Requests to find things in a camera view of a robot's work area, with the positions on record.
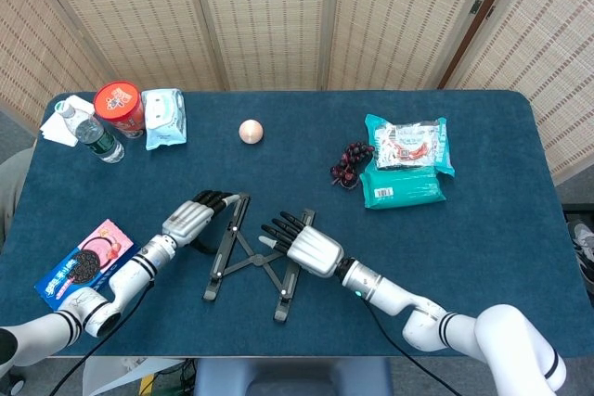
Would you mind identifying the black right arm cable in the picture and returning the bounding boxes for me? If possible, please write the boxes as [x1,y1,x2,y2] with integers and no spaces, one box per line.
[366,300,460,396]

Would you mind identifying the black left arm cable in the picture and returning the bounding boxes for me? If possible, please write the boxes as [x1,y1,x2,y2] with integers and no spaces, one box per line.
[45,282,157,396]

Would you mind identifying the dark red grape bunch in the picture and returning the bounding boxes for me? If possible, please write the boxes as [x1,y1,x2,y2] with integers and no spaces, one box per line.
[329,141,375,189]

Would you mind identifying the clear green-label water bottle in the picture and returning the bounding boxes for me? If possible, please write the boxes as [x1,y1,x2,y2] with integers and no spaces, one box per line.
[54,101,125,164]

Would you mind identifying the tangled floor cables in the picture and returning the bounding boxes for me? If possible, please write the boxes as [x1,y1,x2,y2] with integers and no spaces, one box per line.
[138,358,199,396]

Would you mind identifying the bamboo folding screen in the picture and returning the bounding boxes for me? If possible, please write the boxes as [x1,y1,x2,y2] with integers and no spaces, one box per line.
[0,0,594,184]

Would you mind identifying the white paper sheet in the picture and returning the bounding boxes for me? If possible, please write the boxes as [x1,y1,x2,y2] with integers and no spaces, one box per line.
[39,94,97,147]

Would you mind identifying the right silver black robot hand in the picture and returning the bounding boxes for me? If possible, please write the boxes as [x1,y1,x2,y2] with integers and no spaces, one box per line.
[259,211,344,279]

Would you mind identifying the grey black sneaker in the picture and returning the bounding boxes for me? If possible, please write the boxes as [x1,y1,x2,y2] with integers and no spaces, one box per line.
[566,219,594,295]

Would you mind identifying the teal barcode snack pack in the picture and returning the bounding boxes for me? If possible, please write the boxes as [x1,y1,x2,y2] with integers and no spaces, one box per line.
[359,166,447,211]

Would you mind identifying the blue pink Oreo box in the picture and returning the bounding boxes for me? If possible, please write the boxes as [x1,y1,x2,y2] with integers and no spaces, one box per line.
[34,218,142,312]

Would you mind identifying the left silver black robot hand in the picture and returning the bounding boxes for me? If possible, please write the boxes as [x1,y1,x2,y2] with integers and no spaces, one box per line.
[161,189,242,256]

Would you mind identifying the brown wooden post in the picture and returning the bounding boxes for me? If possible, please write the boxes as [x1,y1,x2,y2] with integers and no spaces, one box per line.
[438,0,525,89]

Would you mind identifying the black folding laptop stand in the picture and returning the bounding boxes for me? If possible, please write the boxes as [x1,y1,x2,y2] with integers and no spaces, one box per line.
[201,192,316,324]

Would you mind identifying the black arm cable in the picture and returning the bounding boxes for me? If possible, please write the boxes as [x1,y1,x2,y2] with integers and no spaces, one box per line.
[45,282,157,396]
[366,300,460,396]

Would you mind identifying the pale pink ball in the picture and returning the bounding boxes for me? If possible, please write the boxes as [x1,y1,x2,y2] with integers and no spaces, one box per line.
[239,119,265,145]

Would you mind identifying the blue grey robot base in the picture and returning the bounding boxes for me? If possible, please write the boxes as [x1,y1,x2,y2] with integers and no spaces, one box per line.
[192,357,394,396]

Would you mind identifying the teal clear-window snack pack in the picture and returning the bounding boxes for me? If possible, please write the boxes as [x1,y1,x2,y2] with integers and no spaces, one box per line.
[364,113,457,179]

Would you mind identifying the blue table cloth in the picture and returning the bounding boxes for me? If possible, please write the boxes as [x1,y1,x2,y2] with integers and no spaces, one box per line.
[0,89,593,360]

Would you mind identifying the light blue wipes pack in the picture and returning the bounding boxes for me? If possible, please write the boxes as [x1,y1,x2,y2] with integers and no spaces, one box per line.
[141,88,187,151]

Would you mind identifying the red instant noodle cup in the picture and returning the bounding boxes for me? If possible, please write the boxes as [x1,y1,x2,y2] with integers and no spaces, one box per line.
[93,81,147,139]

